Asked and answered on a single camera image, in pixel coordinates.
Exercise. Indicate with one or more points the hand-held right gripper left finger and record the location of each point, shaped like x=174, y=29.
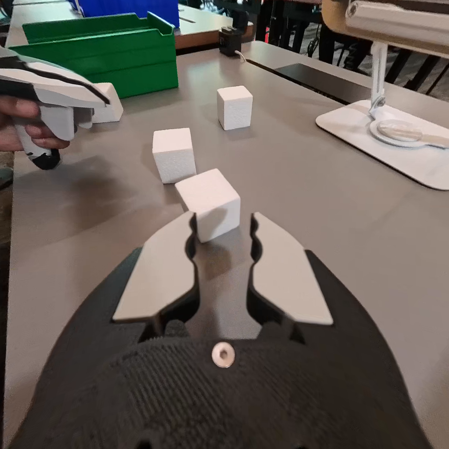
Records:
x=158, y=280

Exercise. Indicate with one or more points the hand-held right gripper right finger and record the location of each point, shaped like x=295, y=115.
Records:
x=291, y=280

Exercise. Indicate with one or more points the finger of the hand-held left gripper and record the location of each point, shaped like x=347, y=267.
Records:
x=63, y=72
x=63, y=94

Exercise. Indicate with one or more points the white foam cube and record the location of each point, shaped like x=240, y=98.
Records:
x=173, y=158
x=235, y=112
x=112, y=105
x=210, y=203

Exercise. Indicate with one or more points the light desk with wooden edge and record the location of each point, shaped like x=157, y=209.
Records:
x=196, y=24

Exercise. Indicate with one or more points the person's left hand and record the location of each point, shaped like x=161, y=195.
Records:
x=14, y=108

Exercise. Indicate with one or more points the green storage bin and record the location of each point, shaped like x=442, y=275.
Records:
x=122, y=63

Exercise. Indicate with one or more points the blue storage bin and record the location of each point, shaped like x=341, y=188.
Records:
x=122, y=8

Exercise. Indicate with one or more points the document stand with wooden board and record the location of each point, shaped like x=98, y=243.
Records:
x=350, y=140

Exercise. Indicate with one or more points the black battery charger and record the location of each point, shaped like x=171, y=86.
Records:
x=229, y=42

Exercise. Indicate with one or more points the black phone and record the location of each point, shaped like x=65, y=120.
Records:
x=240, y=19

